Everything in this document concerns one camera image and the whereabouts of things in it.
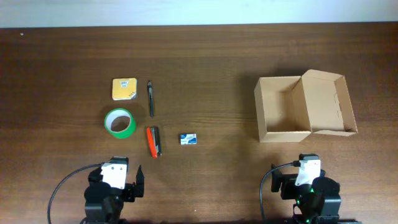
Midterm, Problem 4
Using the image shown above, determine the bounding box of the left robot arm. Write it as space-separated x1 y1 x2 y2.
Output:
84 156 145 223

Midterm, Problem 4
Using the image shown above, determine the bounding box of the blue white staples box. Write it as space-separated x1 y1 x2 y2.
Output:
180 133 197 145

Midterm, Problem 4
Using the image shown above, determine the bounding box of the orange black stapler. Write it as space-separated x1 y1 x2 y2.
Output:
146 126 162 159

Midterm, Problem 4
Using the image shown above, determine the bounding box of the yellow sticky note pad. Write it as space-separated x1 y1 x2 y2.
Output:
111 78 137 101

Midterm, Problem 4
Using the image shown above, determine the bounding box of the brown cardboard box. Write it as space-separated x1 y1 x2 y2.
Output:
254 70 358 143

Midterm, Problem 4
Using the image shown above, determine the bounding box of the green tape roll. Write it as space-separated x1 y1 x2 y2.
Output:
104 108 136 139

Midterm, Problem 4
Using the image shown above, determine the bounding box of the black pen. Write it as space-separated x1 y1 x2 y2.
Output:
147 80 154 118

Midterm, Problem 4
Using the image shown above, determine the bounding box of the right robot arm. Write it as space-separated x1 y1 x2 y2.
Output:
271 164 341 223

